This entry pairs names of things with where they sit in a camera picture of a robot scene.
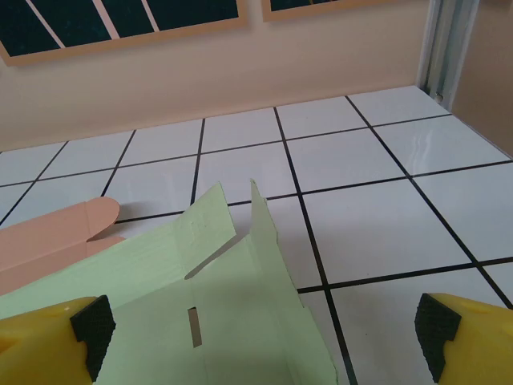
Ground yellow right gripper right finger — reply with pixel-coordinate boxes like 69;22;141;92
414;292;513;385

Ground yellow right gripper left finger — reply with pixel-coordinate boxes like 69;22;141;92
0;294;117;385

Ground salmon pink paper box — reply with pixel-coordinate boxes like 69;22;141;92
0;197;127;298

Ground light green paper box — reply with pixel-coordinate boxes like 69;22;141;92
0;179;344;385

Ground aluminium frame post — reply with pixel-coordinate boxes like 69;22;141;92
416;0;482;116

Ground wall panel with flower outlines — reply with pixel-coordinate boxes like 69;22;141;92
0;0;249;68

